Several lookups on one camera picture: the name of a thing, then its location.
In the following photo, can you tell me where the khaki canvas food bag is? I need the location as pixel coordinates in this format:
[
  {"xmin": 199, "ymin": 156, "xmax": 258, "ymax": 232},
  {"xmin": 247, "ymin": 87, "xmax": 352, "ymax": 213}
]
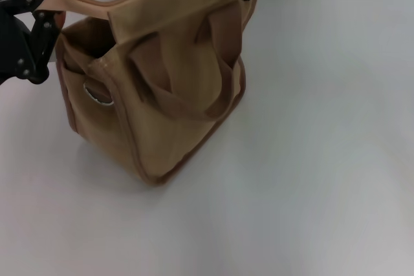
[{"xmin": 35, "ymin": 0, "xmax": 269, "ymax": 188}]

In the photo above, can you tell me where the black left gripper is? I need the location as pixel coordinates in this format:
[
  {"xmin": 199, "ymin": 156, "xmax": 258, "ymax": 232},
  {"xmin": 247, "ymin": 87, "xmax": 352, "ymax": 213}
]
[{"xmin": 0, "ymin": 0, "xmax": 65, "ymax": 86}]

